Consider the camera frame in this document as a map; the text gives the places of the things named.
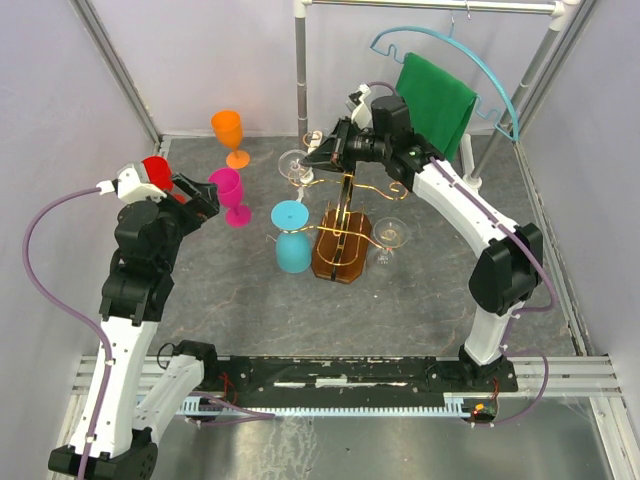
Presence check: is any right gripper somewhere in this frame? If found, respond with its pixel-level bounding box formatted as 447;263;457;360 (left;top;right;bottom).
302;116;390;174

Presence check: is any pink wine glass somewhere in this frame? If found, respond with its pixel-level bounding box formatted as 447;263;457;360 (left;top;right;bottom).
209;167;251;228

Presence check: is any red wine glass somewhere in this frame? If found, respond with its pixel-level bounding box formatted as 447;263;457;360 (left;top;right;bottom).
142;155;186;204

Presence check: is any clear wine glass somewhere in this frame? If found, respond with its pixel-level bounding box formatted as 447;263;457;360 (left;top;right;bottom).
367;217;410;273
278;149;314;185

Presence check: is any orange wine glass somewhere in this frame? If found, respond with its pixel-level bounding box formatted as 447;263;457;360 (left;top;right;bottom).
210;110;250;170

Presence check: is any blue wine glass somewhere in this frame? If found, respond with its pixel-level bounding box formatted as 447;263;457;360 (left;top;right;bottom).
271;200;311;274

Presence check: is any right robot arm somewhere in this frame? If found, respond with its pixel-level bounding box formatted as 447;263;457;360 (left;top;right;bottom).
301;95;543;391

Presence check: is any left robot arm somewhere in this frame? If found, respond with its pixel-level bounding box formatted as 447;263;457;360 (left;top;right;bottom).
48;167;221;479

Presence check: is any clear wine glass front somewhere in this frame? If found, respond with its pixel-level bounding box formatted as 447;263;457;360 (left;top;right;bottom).
367;217;410;273

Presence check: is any light blue clothes hanger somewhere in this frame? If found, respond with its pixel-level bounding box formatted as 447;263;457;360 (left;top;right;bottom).
369;26;520;142

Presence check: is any green cloth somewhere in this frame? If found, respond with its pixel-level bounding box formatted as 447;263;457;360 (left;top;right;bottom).
396;53;477;160

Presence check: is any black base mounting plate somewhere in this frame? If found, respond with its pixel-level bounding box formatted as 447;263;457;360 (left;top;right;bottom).
186;356;518;407

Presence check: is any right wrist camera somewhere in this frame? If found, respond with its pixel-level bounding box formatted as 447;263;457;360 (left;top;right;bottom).
346;84;372;129

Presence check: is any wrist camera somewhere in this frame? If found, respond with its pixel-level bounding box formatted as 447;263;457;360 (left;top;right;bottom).
96;162;167;204
346;84;372;129

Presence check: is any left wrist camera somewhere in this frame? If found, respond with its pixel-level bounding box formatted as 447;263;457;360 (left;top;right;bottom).
96;162;167;204

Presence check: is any gold wire glass rack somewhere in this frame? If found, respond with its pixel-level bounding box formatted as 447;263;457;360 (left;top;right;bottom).
264;129;416;286

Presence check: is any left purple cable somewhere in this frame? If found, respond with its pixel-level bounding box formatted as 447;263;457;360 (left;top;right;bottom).
26;187;275;480

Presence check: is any silver clothes rail stand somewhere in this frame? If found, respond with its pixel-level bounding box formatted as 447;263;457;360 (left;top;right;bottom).
293;1;581;191

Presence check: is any light blue cable duct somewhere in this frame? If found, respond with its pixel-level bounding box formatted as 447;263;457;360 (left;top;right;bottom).
176;396;471;419

